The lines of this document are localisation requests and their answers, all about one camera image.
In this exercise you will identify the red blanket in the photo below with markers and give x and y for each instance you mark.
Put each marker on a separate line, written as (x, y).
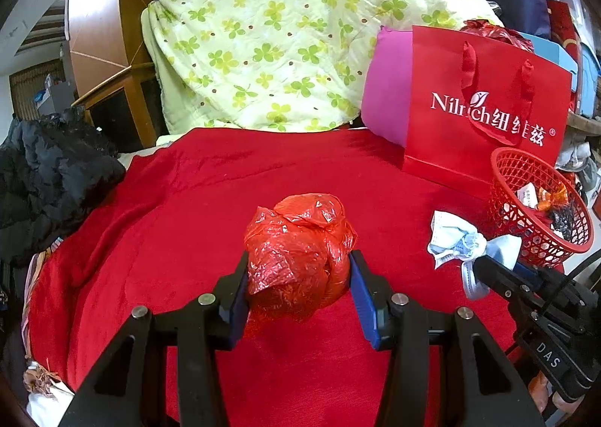
(164, 220)

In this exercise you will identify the green clover print quilt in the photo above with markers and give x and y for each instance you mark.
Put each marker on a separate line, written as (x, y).
(263, 42)

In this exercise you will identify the black puffer jacket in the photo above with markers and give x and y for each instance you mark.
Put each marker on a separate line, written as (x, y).
(51, 173)

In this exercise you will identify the brown wooden headboard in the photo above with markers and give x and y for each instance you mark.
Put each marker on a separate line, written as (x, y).
(94, 9)

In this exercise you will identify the orange snack wrapper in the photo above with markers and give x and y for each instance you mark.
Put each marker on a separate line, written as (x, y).
(554, 197)

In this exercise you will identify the light blue box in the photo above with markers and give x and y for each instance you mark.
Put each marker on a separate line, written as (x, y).
(558, 54)

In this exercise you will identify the white paper card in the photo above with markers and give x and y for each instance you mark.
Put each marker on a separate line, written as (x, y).
(528, 194)

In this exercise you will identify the black plastic bag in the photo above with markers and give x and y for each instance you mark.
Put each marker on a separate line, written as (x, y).
(561, 220)

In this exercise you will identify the pink pillow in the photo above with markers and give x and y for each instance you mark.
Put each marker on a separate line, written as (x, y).
(385, 89)

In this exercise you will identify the red plastic mesh basket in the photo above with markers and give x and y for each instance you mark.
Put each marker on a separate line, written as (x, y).
(507, 220)

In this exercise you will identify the blue face mask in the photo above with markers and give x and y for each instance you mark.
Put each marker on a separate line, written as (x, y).
(450, 239)

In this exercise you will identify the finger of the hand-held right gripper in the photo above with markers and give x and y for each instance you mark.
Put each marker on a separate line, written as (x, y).
(502, 279)

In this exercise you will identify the grey white cloth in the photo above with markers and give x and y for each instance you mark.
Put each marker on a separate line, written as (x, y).
(577, 157)

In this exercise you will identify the brown crumpled paper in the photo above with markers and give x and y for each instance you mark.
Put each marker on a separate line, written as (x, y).
(40, 380)

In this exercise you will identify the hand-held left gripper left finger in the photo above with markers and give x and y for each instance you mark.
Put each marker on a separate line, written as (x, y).
(237, 305)

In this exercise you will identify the red plastic bag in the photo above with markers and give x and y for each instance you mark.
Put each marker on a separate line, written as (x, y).
(296, 258)

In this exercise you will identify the person's right hand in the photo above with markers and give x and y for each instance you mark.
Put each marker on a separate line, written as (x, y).
(540, 392)

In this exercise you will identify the crumpled red plastic wrap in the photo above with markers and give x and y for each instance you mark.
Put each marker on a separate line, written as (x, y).
(493, 32)

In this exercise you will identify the red paper gift bag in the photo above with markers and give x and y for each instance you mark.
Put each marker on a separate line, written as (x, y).
(446, 145)

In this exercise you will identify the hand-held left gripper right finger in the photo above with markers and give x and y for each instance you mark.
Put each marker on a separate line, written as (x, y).
(364, 300)

